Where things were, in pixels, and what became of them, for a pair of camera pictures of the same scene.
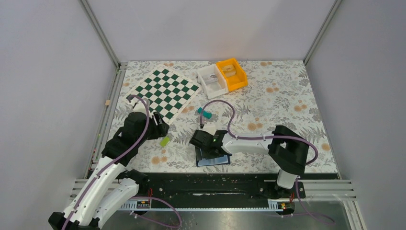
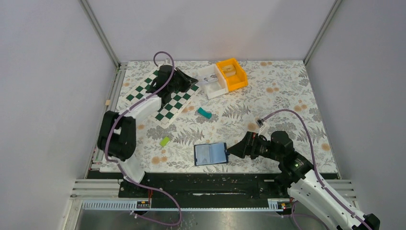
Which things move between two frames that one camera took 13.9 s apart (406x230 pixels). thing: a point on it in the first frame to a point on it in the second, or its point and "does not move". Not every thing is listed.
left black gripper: x=160 y=129 to x=188 y=81
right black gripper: x=206 y=155 to x=247 y=146
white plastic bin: x=212 y=81 does not move
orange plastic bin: x=235 y=75 does not move
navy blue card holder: x=200 y=161 does not move
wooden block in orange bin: x=229 y=70 does not move
